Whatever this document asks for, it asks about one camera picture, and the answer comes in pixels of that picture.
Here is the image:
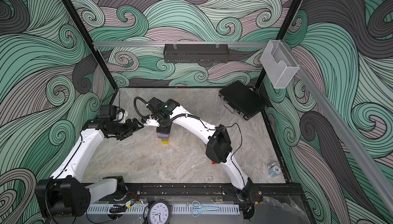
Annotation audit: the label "aluminium rail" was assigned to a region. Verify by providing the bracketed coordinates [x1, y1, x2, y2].
[92, 41, 268, 49]
[282, 41, 393, 215]

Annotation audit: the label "white slotted cable duct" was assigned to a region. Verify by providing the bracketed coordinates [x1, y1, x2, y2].
[87, 204, 241, 215]

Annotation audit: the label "aluminium back rail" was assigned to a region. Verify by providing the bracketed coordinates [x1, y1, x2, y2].
[92, 41, 268, 49]

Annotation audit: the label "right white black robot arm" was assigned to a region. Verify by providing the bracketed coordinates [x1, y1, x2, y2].
[145, 98, 252, 201]

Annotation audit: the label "aluminium right rail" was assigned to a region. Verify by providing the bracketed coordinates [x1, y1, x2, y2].
[282, 41, 393, 215]

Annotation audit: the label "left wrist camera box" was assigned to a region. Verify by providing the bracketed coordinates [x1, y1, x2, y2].
[97, 105, 128, 123]

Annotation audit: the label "light blue scissors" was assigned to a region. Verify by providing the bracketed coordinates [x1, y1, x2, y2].
[191, 200, 220, 217]

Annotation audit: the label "black briefcase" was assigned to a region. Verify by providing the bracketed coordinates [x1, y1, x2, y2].
[219, 81, 267, 121]

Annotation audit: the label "clear plastic wall holder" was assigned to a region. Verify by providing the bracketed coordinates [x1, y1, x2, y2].
[260, 40, 299, 89]

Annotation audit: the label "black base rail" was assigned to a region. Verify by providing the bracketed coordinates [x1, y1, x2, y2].
[100, 183, 306, 203]

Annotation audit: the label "white analog clock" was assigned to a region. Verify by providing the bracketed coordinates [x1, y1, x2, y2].
[147, 200, 172, 224]

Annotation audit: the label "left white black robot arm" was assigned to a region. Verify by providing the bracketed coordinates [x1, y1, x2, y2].
[35, 119, 144, 221]

